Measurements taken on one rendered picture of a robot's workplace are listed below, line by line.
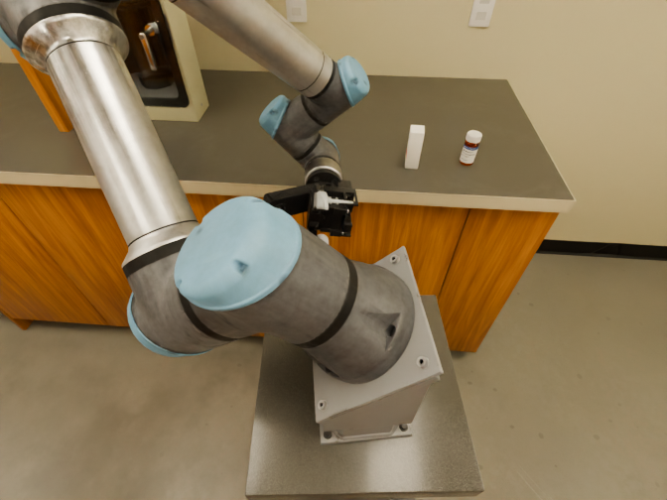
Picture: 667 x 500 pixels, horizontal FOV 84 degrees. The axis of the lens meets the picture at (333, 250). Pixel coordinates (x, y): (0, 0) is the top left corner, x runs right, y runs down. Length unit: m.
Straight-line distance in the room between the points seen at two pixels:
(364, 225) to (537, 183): 0.46
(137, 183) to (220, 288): 0.20
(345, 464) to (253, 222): 0.38
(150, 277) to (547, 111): 1.61
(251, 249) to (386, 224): 0.77
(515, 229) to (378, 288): 0.76
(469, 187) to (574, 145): 0.98
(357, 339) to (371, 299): 0.05
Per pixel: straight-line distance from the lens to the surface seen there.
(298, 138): 0.76
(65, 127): 1.41
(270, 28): 0.61
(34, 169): 1.29
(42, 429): 1.94
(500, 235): 1.14
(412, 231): 1.08
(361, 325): 0.40
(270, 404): 0.62
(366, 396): 0.46
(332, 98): 0.69
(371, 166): 1.02
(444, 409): 0.64
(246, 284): 0.32
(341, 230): 0.65
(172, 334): 0.45
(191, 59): 1.29
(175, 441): 1.68
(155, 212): 0.47
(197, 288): 0.34
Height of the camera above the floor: 1.52
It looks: 47 degrees down
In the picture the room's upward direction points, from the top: straight up
